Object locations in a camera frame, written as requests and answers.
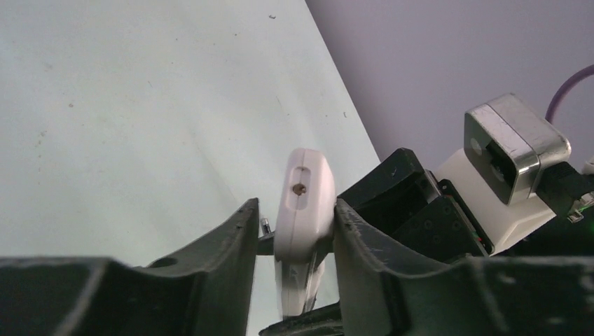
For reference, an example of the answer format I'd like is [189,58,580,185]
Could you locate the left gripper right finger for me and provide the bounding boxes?
[333,200,593,335]

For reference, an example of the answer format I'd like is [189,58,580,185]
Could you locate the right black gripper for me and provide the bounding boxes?
[339,148,492,263]

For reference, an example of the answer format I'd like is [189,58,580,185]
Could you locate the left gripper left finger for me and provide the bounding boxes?
[1,198,259,335]

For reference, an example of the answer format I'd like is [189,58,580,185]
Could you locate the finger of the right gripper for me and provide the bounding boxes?
[258,302,344,336]

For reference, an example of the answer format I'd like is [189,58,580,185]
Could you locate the white remote control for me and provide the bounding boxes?
[273,148,337,319]

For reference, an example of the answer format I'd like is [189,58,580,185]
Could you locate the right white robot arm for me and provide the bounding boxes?
[262,148,593,335]

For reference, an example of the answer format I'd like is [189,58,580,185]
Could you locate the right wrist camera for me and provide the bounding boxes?
[434,92,572,256]

